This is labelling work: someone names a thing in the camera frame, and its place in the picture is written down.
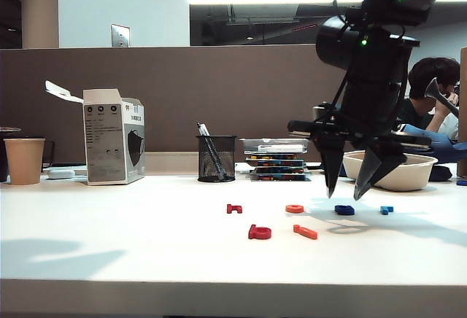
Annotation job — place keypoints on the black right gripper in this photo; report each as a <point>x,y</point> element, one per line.
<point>365,132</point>

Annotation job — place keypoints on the dark blue letter g magnet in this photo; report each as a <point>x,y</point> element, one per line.
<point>343,209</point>

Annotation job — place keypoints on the orange letter i magnet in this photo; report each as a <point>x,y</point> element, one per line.
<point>306,233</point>

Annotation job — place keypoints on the red letter b magnet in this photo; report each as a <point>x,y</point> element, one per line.
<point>258,233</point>

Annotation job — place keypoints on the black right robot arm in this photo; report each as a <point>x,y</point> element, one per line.
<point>376,77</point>

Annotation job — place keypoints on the light blue letter r magnet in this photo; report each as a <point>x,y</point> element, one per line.
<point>384,209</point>

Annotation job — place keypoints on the orange letter o magnet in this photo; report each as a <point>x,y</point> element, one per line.
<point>289,208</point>

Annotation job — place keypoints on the dark red letter h magnet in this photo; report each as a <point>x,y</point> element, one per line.
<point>230,209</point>

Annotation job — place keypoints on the beige oval pulp bowl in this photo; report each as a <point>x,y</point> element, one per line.
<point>412,175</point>

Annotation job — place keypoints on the large blue foam slipper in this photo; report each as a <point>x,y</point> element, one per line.
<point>443,144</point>

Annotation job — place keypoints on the small blue flat piece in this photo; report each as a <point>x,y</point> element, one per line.
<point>462,182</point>

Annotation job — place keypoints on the grey funnel shaped object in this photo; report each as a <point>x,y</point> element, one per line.
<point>433,90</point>

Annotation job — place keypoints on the person in green shirt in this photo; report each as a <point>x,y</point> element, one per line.
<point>427,77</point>

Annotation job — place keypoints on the brown cardboard box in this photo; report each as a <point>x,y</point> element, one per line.
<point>463,113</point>

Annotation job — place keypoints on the black mesh pen holder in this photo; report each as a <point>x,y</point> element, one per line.
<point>225,161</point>

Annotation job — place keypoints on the black white pen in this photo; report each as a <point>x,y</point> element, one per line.
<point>203,130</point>

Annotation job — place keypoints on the brown fabric desk partition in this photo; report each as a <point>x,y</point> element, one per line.
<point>219,88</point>

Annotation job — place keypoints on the white grey face mask box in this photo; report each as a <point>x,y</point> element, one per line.
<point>105,143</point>

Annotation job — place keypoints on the small white plastic case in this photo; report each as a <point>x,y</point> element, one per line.
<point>61,174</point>

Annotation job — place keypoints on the brown paper cup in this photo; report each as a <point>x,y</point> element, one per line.
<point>24,163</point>

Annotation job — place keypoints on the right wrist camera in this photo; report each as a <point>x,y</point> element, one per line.
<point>324,112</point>

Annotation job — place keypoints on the metal wall plate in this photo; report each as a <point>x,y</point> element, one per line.
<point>120,35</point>

